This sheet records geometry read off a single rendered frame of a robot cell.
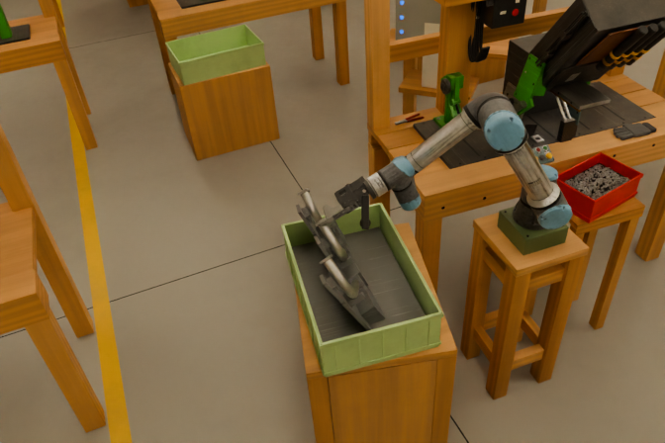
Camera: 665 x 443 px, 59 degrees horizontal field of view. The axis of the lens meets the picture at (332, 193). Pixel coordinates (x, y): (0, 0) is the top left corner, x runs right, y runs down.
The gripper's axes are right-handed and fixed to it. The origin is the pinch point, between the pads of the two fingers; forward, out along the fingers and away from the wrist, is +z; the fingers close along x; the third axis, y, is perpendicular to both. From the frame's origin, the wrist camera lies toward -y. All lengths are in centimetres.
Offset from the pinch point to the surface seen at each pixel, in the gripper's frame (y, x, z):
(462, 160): -6, -71, -67
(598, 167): -41, -67, -115
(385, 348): -45.0, 0.5, 4.3
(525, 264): -52, -27, -56
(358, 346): -38.9, 5.7, 11.0
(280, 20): 234, -447, -66
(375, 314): -35.0, -6.4, 1.5
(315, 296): -19.5, -19.3, 17.0
